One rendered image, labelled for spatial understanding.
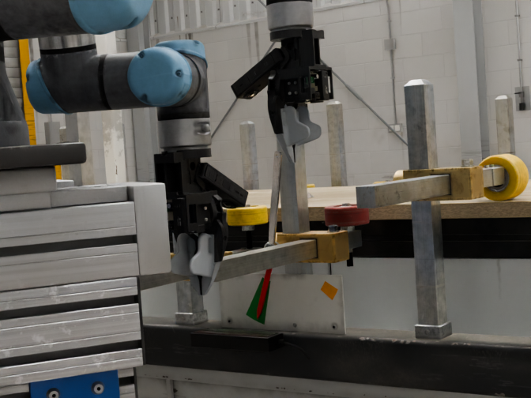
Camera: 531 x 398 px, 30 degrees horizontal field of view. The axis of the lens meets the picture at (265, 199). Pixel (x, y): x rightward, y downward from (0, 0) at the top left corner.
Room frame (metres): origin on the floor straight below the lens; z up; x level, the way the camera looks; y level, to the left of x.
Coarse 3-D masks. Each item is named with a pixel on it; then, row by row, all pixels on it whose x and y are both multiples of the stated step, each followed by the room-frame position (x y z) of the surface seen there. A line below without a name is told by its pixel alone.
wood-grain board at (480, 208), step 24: (264, 192) 2.68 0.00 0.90; (312, 192) 2.50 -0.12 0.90; (336, 192) 2.41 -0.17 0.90; (528, 192) 1.91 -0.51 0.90; (312, 216) 1.92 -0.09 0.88; (384, 216) 1.83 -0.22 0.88; (408, 216) 1.81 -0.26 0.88; (456, 216) 1.75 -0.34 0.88; (480, 216) 1.73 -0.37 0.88; (504, 216) 1.70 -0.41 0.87; (528, 216) 1.68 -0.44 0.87
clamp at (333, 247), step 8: (280, 232) 1.74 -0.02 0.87; (304, 232) 1.71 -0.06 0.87; (312, 232) 1.70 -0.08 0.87; (320, 232) 1.69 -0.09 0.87; (336, 232) 1.67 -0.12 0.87; (344, 232) 1.68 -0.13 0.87; (280, 240) 1.71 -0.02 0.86; (288, 240) 1.70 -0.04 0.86; (296, 240) 1.69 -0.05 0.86; (320, 240) 1.67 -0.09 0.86; (328, 240) 1.66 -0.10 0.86; (336, 240) 1.66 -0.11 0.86; (344, 240) 1.68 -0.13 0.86; (320, 248) 1.67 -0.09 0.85; (328, 248) 1.66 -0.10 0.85; (336, 248) 1.65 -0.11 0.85; (344, 248) 1.68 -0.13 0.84; (320, 256) 1.67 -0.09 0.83; (328, 256) 1.66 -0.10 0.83; (336, 256) 1.65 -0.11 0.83; (344, 256) 1.67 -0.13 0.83
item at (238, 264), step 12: (300, 240) 1.67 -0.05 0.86; (312, 240) 1.66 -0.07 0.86; (348, 240) 1.76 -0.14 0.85; (360, 240) 1.79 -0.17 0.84; (252, 252) 1.54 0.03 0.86; (264, 252) 1.54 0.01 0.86; (276, 252) 1.57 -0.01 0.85; (288, 252) 1.60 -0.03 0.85; (300, 252) 1.63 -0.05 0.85; (312, 252) 1.66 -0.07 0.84; (228, 264) 1.47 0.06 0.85; (240, 264) 1.49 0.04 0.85; (252, 264) 1.52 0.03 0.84; (264, 264) 1.54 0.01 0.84; (276, 264) 1.57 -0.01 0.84; (216, 276) 1.44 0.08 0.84; (228, 276) 1.46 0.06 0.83
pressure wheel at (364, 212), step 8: (328, 208) 1.77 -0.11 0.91; (336, 208) 1.75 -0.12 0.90; (344, 208) 1.75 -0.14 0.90; (352, 208) 1.75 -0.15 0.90; (360, 208) 1.76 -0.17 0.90; (368, 208) 1.78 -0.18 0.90; (328, 216) 1.77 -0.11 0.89; (336, 216) 1.76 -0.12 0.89; (344, 216) 1.75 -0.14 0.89; (352, 216) 1.75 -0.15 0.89; (360, 216) 1.76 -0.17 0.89; (368, 216) 1.78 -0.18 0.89; (328, 224) 1.77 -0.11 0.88; (344, 224) 1.75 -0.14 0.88; (352, 224) 1.75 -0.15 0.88; (360, 224) 1.76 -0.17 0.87; (352, 264) 1.79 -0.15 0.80
